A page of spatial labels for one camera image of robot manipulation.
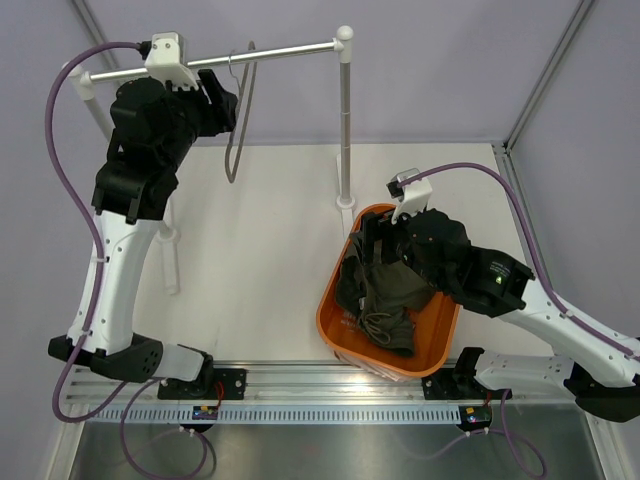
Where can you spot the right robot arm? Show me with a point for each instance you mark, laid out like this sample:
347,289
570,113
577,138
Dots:
584,365

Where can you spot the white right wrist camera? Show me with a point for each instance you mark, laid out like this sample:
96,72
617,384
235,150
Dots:
412,191

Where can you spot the silver clothes rack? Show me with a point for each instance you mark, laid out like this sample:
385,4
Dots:
84,82

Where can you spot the aluminium mounting rail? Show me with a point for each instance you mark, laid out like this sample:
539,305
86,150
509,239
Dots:
302,382

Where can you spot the white rack base foot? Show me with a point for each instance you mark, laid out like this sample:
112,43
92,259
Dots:
345,200

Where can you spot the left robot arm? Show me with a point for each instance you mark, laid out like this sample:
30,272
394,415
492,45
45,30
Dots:
155,125

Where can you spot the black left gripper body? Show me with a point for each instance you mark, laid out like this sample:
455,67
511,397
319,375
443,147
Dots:
208,119

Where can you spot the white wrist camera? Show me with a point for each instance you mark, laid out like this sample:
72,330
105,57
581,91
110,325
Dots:
164,60
412,191

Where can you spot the white slotted cable duct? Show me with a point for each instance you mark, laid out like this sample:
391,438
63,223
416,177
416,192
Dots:
240,414

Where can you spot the beige wire hanger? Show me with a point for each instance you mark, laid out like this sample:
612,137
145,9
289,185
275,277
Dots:
245,93

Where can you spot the dark green shorts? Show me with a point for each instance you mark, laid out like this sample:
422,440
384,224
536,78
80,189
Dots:
381,297

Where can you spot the orange plastic tub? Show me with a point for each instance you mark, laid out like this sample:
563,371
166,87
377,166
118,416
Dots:
433,334

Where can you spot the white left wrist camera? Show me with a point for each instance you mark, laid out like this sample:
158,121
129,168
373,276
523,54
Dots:
164,60

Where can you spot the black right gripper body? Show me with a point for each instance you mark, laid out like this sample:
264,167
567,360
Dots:
396,244

